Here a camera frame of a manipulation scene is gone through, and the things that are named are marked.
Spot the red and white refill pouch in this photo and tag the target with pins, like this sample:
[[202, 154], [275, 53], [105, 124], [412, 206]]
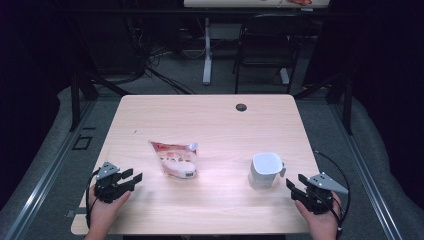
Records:
[[176, 161]]

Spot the aluminium floor rail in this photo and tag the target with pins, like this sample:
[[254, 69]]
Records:
[[43, 180], [370, 186]]

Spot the white desk leg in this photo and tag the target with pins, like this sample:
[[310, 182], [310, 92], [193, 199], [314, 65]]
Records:
[[207, 60]]

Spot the small grey table clip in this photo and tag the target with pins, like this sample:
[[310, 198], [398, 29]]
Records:
[[70, 213]]

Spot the white lidded clear jar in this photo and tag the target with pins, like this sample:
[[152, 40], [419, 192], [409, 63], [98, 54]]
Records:
[[265, 171]]

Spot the short white desk foot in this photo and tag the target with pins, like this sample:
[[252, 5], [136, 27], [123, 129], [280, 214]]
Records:
[[284, 76]]

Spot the black metal stand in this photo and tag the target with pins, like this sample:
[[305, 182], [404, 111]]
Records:
[[348, 103], [76, 100]]

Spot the black chair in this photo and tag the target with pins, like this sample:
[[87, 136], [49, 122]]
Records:
[[270, 40]]

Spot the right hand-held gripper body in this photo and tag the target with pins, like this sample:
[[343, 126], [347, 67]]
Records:
[[320, 200]]

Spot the person's left hand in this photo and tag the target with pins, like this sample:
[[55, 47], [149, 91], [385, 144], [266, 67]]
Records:
[[101, 213]]

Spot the person's right hand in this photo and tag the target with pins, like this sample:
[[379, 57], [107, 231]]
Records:
[[321, 225]]

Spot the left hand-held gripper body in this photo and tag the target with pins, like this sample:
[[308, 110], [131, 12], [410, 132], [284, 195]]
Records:
[[106, 186]]

